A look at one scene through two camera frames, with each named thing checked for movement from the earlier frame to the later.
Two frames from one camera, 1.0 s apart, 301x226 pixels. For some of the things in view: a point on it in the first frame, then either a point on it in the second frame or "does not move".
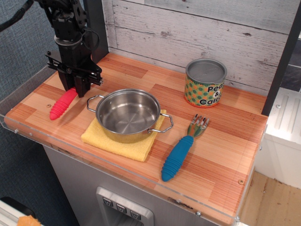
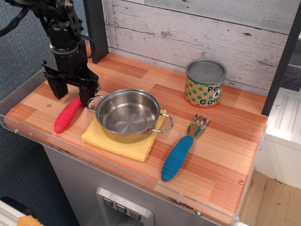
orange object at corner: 28,220 does not move
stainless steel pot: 128,115 does not move
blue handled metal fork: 181,149 does not move
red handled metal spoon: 62,103 -> 67,114
